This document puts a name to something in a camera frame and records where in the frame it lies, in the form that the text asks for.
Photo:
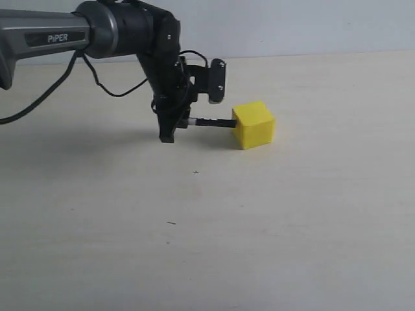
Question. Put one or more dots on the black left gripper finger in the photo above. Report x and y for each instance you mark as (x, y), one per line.
(183, 123)

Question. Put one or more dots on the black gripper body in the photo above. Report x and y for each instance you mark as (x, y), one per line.
(175, 83)

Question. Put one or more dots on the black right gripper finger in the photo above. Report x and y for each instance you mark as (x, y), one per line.
(168, 122)

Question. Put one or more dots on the black and white marker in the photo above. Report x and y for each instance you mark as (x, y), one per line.
(220, 123)

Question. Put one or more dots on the yellow cube block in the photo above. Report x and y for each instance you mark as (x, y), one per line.
(255, 126)

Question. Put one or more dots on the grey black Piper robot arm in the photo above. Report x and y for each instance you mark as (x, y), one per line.
(107, 29)

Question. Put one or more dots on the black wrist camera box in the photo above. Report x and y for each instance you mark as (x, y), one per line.
(216, 81)

